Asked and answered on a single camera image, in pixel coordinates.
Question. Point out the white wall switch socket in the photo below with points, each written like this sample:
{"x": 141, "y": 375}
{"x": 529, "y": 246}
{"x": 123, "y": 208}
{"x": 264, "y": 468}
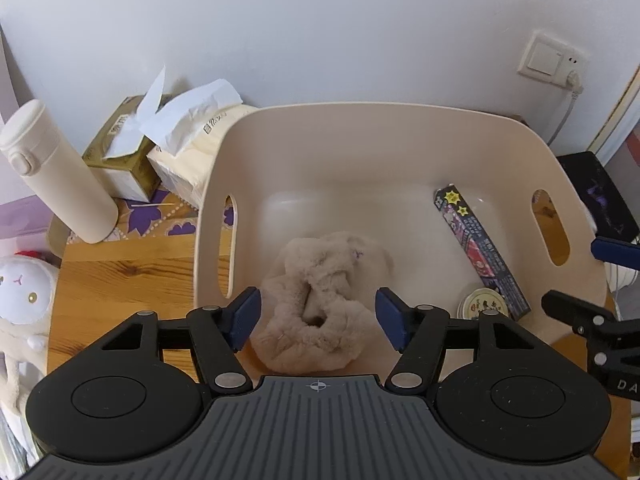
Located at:
{"x": 545, "y": 57}

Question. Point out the beige plastic storage bin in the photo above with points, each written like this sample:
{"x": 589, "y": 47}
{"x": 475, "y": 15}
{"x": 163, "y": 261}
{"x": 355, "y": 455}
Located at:
{"x": 350, "y": 160}

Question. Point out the white plush toy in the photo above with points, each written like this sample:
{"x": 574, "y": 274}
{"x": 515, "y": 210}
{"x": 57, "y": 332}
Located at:
{"x": 25, "y": 290}

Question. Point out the cream soft tissue pack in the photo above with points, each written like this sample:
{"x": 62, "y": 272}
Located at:
{"x": 185, "y": 160}

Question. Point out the gold tissue box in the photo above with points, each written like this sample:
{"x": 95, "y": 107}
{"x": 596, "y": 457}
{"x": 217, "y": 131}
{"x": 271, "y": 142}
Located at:
{"x": 107, "y": 145}

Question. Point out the white door frame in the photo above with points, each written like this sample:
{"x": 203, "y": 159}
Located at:
{"x": 617, "y": 115}

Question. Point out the long black printed box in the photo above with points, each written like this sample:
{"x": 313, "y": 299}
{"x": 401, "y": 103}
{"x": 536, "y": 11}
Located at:
{"x": 475, "y": 240}

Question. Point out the cream thermos bottle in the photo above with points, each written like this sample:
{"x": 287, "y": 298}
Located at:
{"x": 60, "y": 180}

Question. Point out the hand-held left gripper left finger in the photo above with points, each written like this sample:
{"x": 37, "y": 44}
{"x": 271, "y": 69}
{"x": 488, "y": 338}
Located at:
{"x": 243, "y": 317}

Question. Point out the tan fluffy scrunchie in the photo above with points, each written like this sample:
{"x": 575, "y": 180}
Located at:
{"x": 300, "y": 260}

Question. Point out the wooden desktop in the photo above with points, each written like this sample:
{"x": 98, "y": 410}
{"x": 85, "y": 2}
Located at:
{"x": 125, "y": 270}

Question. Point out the purple floral mat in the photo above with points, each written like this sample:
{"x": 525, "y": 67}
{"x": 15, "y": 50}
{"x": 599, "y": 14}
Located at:
{"x": 150, "y": 220}

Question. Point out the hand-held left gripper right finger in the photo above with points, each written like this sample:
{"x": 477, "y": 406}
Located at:
{"x": 392, "y": 317}

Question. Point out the small round tin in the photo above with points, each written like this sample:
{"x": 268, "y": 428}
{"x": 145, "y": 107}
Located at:
{"x": 482, "y": 304}

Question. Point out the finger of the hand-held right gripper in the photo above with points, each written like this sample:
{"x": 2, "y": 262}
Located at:
{"x": 615, "y": 250}
{"x": 580, "y": 312}

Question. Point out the black case with purple print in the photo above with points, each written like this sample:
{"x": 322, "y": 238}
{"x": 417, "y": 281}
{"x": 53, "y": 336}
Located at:
{"x": 605, "y": 195}

